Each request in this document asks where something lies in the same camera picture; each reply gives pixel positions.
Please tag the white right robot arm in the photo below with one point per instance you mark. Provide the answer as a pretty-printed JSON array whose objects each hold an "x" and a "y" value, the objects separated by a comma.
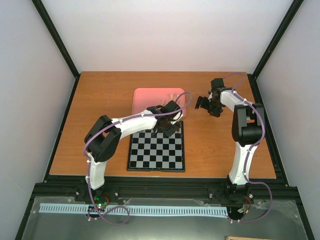
[{"x": 247, "y": 130}]

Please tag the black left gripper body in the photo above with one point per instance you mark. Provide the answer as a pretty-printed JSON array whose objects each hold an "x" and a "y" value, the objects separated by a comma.
[{"x": 167, "y": 131}]

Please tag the black white chess board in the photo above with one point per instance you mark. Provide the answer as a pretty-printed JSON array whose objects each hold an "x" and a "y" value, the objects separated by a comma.
[{"x": 157, "y": 152}]

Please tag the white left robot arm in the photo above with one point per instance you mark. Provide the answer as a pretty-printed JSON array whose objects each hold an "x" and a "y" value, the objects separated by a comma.
[{"x": 102, "y": 141}]

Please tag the light blue cable duct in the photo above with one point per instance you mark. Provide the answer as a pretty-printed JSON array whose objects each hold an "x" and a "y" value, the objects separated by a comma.
[{"x": 135, "y": 210}]

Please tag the pink plastic tray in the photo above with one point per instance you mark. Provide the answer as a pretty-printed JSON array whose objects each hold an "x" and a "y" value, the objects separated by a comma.
[{"x": 148, "y": 97}]

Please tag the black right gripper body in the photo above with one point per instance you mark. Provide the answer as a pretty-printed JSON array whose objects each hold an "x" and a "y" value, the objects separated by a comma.
[{"x": 213, "y": 107}]

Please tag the black aluminium frame base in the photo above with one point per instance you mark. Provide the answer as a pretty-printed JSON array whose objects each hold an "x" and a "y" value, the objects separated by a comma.
[{"x": 210, "y": 190}]

